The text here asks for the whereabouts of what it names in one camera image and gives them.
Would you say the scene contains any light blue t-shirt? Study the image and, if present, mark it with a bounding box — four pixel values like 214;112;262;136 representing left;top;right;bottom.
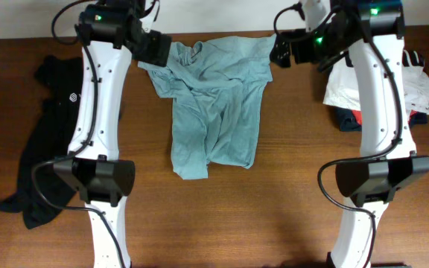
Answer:
138;36;276;180

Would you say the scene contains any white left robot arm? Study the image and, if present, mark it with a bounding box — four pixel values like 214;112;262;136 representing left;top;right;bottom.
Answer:
53;1;171;267

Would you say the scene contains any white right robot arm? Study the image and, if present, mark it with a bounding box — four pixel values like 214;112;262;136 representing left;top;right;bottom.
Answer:
270;1;429;268

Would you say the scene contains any white crumpled garment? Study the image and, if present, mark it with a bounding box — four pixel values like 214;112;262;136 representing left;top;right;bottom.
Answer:
323;60;429;115

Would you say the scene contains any red garment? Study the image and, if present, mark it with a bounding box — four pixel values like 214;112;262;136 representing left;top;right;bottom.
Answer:
352;110;418;125

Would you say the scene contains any black white striped garment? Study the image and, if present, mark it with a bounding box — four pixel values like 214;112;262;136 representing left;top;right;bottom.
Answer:
402;50;425;68

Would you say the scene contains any black t-shirt with logo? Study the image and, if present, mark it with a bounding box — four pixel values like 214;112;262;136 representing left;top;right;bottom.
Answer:
0;55;83;229

